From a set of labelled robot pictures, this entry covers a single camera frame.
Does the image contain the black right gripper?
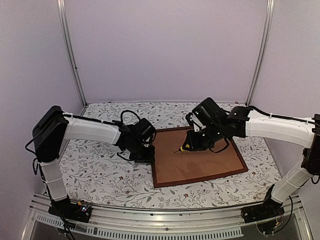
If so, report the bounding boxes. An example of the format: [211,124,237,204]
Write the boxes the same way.
[183,121,224,151]

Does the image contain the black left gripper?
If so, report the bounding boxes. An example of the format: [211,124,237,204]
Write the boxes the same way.
[129,138,156,164]

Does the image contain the yellow handled screwdriver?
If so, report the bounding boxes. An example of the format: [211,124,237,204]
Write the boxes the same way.
[173,144,190,154]

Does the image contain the red-brown wooden picture frame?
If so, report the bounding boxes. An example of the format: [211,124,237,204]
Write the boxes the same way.
[151,127,249,188]

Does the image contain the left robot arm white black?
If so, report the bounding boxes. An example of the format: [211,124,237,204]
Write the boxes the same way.
[24,105,156,217]

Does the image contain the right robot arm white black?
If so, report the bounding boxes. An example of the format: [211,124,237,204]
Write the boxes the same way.
[179,97,320,218]

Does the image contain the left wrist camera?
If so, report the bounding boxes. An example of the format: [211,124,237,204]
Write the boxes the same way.
[142,132,157,147]

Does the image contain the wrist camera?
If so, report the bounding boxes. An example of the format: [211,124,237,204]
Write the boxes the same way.
[185,112,202,132]
[142,132,157,147]

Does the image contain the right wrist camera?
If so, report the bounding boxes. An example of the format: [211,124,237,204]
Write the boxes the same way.
[185,112,202,132]

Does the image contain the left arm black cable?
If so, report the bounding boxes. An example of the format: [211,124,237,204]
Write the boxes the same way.
[120,109,141,126]

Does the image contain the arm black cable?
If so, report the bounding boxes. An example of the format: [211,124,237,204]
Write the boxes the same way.
[249,105,316,125]
[120,109,141,126]

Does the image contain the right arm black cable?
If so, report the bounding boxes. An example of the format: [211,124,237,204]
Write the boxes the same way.
[249,105,316,125]

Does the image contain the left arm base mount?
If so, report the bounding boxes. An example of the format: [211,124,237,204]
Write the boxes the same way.
[48,196,92,223]

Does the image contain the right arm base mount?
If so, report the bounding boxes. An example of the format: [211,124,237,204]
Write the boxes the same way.
[241,200,285,223]

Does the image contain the right aluminium corner post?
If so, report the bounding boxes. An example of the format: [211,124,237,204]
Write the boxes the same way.
[245,0,275,106]

